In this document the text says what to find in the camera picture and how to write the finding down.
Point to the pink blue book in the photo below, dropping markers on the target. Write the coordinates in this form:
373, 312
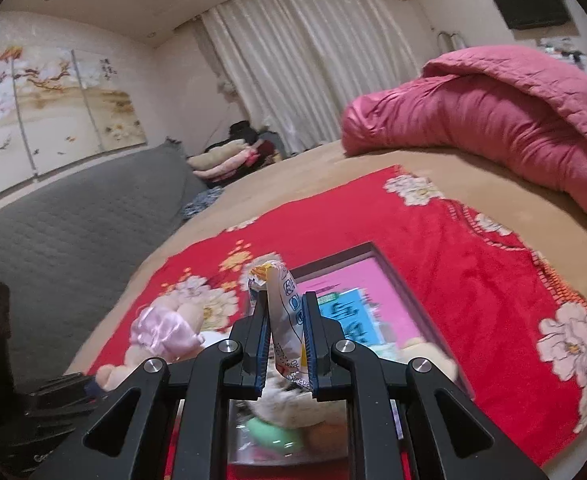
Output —
362, 299

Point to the green makeup sponge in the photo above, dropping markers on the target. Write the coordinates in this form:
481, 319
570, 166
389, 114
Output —
283, 441

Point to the dark shallow cardboard box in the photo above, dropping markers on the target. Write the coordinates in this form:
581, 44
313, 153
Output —
242, 451

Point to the blossom wall painting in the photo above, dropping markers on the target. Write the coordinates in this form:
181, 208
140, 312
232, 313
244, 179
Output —
57, 108

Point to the cream plush bear purple bow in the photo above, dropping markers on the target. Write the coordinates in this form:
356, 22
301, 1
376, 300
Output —
421, 348

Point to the stack of folded clothes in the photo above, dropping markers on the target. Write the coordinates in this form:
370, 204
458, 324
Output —
244, 151

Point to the green tissue pack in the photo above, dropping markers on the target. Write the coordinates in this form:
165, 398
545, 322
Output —
389, 352

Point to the red floral blanket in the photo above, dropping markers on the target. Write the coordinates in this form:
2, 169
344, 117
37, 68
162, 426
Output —
516, 328

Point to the white curtain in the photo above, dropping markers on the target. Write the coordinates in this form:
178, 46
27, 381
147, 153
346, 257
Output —
296, 64

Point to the white toilet paper roll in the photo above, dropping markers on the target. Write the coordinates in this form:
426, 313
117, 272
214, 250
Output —
210, 337

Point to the pink makeup sponge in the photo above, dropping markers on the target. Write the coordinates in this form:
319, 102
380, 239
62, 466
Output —
326, 438

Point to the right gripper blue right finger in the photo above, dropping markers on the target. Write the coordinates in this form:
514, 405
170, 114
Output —
328, 381

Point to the grey quilted sofa cover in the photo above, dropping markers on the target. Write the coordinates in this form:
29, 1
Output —
68, 250

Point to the yellow white tissue pack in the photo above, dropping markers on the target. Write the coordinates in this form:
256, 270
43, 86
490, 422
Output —
285, 314

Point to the blue patterned cloth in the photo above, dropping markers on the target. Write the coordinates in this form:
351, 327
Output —
201, 201

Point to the white floral scrunchie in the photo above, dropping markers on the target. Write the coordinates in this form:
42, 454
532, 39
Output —
286, 405

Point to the pink rolled quilt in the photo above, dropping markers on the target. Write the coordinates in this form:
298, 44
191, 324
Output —
513, 105

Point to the tan bed sheet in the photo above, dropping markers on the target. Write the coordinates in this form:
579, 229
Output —
547, 221

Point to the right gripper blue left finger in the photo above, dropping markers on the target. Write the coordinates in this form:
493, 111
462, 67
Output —
256, 348

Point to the pink plush bear lilac hat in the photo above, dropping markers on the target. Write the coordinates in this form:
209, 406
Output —
167, 329

